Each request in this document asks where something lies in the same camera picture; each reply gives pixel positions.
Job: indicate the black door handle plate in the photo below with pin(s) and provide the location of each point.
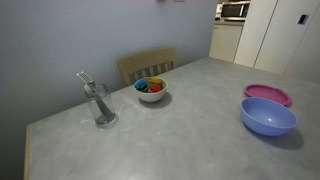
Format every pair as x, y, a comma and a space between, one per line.
303, 19

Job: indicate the white ceramic bowl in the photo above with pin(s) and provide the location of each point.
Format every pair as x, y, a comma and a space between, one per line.
148, 96

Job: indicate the yellow toy piece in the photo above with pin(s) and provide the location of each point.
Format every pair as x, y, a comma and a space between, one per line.
155, 80

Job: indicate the blue plastic bowl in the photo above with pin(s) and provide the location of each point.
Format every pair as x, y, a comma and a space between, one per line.
267, 117

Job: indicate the orange toy piece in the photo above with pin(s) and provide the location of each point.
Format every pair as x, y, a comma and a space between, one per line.
155, 88

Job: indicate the white cabinet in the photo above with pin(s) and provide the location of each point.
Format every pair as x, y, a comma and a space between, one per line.
225, 40

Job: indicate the wooden chair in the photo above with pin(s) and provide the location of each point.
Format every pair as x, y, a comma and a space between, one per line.
146, 63

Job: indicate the blue toy piece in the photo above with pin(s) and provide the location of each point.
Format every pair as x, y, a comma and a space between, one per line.
141, 85

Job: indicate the microwave oven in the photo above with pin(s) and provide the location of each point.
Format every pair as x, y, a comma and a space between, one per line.
235, 10

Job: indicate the metal fork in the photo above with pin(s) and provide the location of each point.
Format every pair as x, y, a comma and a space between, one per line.
87, 80

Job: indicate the clear glass jar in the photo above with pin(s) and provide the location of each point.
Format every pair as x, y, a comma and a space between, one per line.
100, 105

